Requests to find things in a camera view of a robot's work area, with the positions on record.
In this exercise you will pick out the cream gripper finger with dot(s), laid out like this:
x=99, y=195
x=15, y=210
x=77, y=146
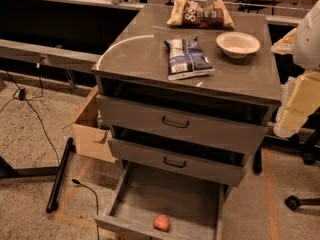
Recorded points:
x=285, y=44
x=300, y=99

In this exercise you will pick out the red apple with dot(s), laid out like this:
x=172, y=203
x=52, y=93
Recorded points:
x=162, y=223

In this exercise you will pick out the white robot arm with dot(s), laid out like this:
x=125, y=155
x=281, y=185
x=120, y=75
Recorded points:
x=306, y=49

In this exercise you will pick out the grey metal drawer cabinet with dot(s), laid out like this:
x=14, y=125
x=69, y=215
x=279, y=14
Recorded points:
x=135, y=68

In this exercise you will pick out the grey top drawer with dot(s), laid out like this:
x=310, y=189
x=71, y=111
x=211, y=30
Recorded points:
x=179, y=125

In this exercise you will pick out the grey middle drawer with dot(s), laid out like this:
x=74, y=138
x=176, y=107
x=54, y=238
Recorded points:
x=179, y=163

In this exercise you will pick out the grey open bottom drawer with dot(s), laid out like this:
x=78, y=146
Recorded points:
x=194, y=206

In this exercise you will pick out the white paper bowl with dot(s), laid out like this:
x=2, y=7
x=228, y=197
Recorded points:
x=237, y=45

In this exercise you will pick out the blue white chip bag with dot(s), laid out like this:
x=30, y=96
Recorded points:
x=186, y=59

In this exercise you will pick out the brown yellow chip bag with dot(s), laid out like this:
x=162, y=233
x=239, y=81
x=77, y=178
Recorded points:
x=189, y=13

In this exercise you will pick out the black chair caster leg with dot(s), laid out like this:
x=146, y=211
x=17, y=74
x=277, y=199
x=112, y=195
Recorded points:
x=293, y=202

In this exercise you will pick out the brown cardboard box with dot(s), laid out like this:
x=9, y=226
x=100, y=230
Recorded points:
x=90, y=141

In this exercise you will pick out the black table leg base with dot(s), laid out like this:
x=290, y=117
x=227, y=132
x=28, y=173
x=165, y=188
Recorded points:
x=7, y=171

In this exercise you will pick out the grey bench rail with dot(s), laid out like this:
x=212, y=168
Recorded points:
x=48, y=56

